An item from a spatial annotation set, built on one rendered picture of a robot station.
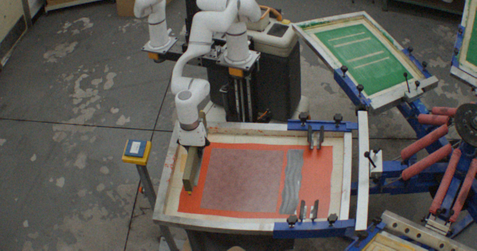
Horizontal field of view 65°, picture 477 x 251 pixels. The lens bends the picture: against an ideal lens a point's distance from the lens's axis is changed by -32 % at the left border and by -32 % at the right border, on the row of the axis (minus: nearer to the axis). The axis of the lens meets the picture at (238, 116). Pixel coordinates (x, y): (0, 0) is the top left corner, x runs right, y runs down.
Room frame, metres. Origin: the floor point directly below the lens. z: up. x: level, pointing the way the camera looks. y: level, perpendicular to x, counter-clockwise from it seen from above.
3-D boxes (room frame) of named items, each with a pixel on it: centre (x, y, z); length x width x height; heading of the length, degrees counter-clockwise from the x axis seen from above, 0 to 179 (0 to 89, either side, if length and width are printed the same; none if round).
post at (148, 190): (1.61, 0.47, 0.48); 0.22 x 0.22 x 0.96; 79
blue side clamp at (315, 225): (1.07, -0.24, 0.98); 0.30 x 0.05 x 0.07; 79
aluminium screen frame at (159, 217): (1.39, -0.06, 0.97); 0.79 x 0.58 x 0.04; 79
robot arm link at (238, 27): (1.96, -0.03, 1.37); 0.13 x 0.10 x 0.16; 69
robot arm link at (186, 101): (1.47, 0.15, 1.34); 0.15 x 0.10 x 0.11; 159
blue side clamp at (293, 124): (1.62, -0.35, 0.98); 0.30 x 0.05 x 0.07; 79
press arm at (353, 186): (1.31, -0.48, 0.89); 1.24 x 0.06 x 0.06; 79
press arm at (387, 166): (1.28, -0.61, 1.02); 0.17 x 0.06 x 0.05; 79
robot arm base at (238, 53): (1.98, -0.03, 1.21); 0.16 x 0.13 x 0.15; 152
